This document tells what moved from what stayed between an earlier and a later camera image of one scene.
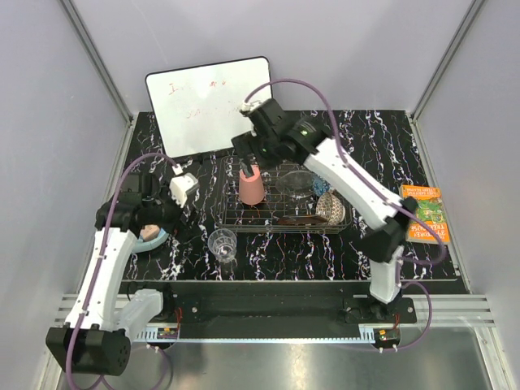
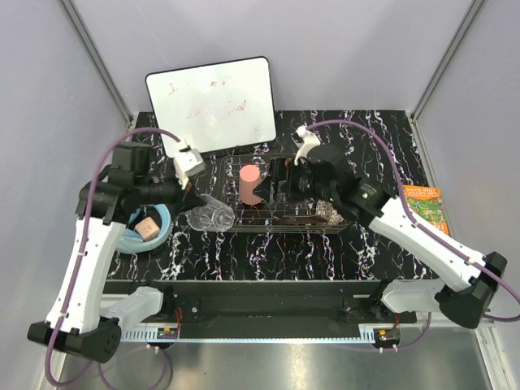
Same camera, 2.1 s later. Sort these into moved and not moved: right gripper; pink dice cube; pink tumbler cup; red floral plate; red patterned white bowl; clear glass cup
Moved: clear glass cup; right gripper
Not moved: pink tumbler cup; red floral plate; red patterned white bowl; pink dice cube
